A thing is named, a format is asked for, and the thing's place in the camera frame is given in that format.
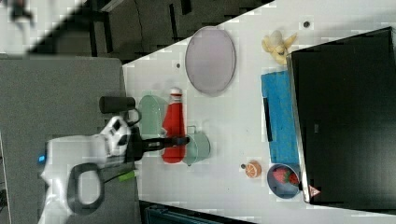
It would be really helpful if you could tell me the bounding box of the black toaster oven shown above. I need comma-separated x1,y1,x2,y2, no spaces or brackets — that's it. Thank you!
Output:
288,27,396,214

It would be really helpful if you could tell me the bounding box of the red toy strawberry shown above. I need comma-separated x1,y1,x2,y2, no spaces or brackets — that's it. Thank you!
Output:
273,168,290,184
289,173,300,186

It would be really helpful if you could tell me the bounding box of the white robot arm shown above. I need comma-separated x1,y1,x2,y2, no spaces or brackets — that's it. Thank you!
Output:
37,116,191,224

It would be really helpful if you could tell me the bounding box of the toy orange slice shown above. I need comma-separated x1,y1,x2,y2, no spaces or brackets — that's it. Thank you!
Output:
245,161,262,178

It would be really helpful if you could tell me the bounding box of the red plush ketchup bottle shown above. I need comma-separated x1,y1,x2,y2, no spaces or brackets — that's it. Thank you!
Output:
162,87,186,163

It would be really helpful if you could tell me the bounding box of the plush peeled banana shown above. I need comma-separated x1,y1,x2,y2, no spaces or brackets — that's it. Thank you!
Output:
262,30,297,65

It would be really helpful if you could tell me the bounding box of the black cylinder wrist camera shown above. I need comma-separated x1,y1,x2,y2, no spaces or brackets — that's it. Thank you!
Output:
99,96,135,114

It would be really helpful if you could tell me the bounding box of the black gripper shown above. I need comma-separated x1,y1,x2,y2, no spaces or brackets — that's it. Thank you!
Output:
124,126,190,162

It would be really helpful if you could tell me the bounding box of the green measuring cup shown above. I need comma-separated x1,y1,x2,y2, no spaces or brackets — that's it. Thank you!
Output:
182,125,211,166

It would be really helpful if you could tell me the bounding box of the blue bowl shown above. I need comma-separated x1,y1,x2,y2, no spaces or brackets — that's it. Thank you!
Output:
267,163,302,200

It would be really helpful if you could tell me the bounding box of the black oven door handle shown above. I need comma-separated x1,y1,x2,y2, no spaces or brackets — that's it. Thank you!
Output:
262,98,273,142

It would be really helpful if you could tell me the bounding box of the grey round plate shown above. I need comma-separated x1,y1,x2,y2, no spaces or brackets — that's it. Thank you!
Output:
185,26,236,97

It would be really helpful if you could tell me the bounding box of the green oval colander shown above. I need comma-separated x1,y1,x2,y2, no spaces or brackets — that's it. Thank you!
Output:
138,95,167,139

